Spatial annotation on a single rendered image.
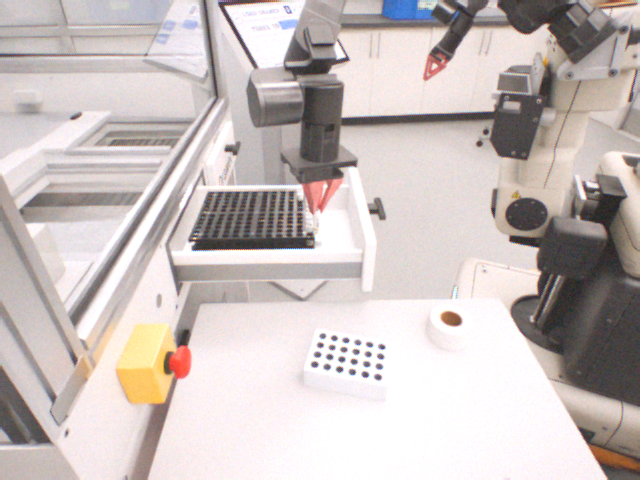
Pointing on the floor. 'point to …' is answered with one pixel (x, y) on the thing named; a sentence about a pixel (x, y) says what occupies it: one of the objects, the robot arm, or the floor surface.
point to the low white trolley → (478, 349)
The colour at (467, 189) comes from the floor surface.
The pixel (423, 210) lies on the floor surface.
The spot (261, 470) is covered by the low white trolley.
